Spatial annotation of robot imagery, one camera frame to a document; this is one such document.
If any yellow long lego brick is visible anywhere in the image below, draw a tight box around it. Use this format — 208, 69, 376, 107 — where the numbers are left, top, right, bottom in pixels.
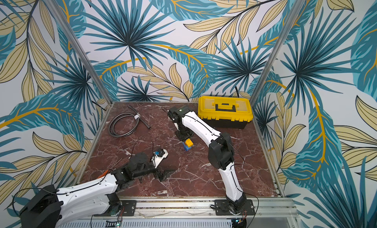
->
184, 139, 193, 148

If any light blue long lego brick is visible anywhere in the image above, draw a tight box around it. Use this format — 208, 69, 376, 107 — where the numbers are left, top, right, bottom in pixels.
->
183, 144, 192, 151

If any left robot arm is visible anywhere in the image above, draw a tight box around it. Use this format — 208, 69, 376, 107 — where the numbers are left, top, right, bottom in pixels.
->
19, 149, 174, 228

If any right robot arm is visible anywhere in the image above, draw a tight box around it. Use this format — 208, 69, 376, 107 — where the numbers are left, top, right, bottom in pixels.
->
167, 106, 247, 214

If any yellow black toolbox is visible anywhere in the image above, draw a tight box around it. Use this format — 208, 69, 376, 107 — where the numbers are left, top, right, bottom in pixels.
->
197, 96, 253, 129

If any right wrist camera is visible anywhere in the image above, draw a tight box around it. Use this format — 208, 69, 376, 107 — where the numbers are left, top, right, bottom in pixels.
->
167, 107, 182, 131

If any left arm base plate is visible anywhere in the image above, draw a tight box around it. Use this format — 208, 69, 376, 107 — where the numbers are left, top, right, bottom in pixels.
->
101, 199, 136, 217

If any orange handled screwdriver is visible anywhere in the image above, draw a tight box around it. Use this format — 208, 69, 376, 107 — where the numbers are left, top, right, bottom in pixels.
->
98, 158, 123, 178

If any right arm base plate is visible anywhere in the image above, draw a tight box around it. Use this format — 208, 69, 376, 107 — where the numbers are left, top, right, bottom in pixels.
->
211, 199, 257, 216

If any coiled black cable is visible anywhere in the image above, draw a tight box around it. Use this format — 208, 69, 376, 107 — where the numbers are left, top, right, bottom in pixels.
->
108, 105, 151, 138

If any aluminium front rail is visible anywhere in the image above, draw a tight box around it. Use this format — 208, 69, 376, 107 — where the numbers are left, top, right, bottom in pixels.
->
65, 197, 304, 228

